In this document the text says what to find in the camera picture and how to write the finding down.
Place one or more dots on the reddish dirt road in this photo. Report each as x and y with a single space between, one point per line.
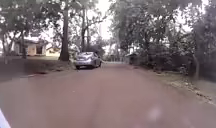
102 96

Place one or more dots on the small yellow building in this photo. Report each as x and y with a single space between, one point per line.
53 51

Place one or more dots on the tall thick-trunked tree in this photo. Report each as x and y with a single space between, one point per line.
65 40

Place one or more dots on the leaf-strewn verge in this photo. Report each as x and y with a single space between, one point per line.
202 88

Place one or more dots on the silver car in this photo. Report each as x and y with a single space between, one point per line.
87 60

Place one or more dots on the row of trees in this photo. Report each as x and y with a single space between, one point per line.
146 26
16 16

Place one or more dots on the pale low building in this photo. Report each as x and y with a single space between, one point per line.
31 48

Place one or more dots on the grass verge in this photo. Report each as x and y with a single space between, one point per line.
16 66

